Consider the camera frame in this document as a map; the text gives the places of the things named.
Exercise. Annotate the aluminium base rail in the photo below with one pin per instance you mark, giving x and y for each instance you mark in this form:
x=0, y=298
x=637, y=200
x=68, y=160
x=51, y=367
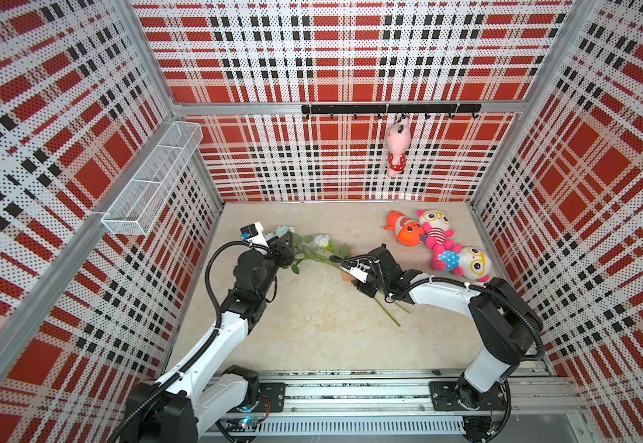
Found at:
x=398, y=403

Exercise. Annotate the black hook rail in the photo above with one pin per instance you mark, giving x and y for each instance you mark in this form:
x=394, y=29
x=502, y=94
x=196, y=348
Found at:
x=450, y=109

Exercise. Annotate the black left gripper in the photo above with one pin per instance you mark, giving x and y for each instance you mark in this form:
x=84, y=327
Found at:
x=281, y=252

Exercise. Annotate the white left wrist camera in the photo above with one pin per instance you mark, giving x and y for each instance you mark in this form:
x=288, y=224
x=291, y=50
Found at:
x=252, y=231

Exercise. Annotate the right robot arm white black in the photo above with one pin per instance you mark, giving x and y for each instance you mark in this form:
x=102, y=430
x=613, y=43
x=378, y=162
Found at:
x=509, y=329

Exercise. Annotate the orange tape dispenser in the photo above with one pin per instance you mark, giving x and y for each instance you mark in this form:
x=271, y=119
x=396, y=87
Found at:
x=346, y=275

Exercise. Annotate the white rose bouquet green stems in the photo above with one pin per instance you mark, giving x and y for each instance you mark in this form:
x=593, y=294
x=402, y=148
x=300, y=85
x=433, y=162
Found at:
x=319, y=248

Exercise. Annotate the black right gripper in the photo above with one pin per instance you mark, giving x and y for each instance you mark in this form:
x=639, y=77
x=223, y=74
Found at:
x=359, y=285

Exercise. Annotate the orange fish plush toy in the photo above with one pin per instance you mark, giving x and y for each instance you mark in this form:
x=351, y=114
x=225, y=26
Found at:
x=407, y=231

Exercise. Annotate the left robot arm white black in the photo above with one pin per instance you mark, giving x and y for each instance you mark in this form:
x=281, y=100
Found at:
x=205, y=354

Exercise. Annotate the pink hanging plush toy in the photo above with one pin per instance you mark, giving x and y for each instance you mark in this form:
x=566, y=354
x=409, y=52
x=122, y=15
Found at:
x=397, y=142

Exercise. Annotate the white wire mesh basket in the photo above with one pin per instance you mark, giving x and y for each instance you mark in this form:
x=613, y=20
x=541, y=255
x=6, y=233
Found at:
x=137, y=208

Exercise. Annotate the white blue owl plush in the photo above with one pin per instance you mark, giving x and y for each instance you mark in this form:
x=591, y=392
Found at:
x=468, y=262

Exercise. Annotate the pink striped owl plush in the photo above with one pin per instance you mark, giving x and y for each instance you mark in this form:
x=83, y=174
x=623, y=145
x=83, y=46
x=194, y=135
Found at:
x=438, y=233

